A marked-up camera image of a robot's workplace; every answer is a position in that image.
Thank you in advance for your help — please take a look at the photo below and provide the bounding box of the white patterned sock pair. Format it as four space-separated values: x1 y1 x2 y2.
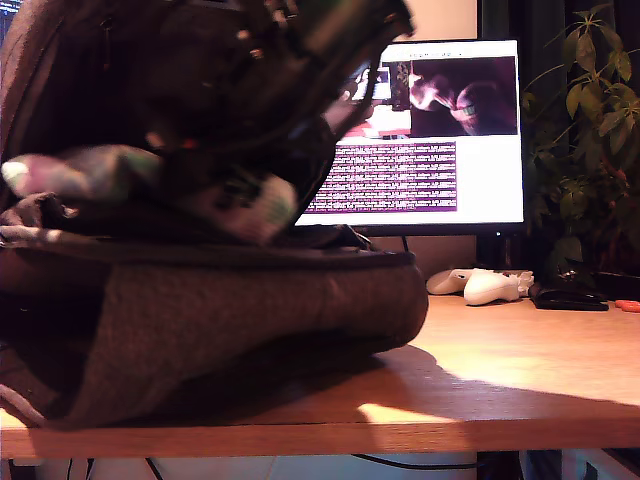
0 143 298 246

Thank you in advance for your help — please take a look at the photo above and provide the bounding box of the grey fabric backpack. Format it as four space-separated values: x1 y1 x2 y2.
0 0 430 431

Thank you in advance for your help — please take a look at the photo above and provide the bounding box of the black monitor showing code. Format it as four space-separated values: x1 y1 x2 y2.
0 0 21 46

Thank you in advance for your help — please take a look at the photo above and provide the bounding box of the white game controller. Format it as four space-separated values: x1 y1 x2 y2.
425 268 535 307

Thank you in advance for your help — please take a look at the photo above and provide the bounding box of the black monitor stand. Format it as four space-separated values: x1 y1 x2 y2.
474 234 525 271

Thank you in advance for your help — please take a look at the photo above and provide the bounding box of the green leafy houseplant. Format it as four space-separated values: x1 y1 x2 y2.
519 4 640 296

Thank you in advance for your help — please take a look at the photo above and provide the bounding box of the black wallet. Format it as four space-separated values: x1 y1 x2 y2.
528 281 610 312

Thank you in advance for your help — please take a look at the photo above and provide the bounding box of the dark table leg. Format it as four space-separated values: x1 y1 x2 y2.
476 451 521 480

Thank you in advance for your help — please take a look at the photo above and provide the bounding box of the dark plant pot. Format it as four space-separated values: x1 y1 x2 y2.
592 271 640 301

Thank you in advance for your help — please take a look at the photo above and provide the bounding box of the black monitor showing camera views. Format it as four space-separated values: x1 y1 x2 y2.
294 39 526 237

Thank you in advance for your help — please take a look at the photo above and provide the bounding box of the long black cable under table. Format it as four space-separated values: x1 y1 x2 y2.
349 453 481 472

